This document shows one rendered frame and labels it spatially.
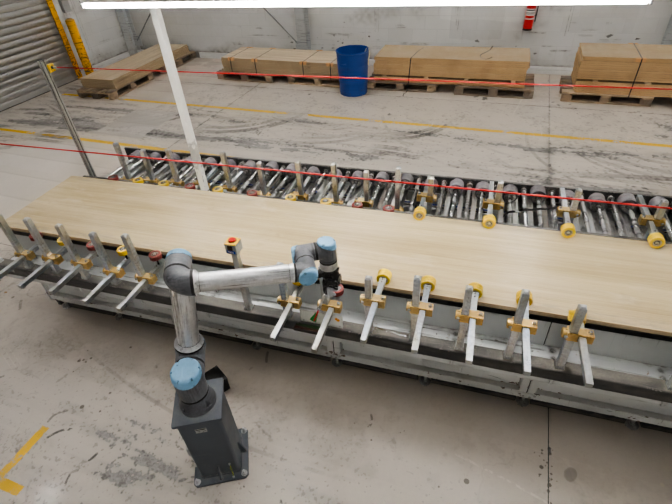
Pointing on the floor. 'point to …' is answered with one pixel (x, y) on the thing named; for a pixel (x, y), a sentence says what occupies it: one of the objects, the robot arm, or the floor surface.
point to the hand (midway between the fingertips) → (327, 295)
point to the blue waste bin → (347, 56)
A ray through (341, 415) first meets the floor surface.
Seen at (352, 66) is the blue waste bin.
